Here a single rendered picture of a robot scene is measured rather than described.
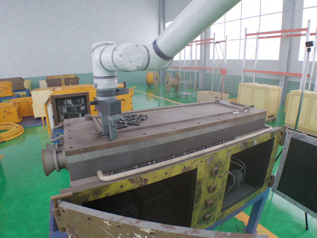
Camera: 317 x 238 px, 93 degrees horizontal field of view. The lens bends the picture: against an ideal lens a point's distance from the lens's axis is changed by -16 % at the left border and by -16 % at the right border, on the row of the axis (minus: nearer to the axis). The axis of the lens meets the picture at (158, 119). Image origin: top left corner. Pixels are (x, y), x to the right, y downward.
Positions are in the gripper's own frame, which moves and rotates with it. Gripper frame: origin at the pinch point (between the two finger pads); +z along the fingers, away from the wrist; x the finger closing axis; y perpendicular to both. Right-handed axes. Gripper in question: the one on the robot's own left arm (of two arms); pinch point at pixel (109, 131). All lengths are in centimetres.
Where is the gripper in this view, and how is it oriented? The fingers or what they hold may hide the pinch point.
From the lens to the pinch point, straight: 72.8
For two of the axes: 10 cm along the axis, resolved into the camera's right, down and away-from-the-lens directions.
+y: -7.3, 2.0, -6.6
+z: 0.0, 9.6, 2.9
